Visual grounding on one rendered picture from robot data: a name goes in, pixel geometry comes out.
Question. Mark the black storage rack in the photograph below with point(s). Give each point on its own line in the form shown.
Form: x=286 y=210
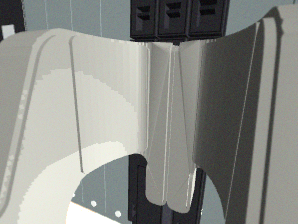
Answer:
x=117 y=189

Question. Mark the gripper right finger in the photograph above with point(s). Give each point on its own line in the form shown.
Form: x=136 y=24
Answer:
x=235 y=115

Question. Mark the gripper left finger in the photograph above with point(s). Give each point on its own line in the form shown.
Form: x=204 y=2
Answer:
x=72 y=102

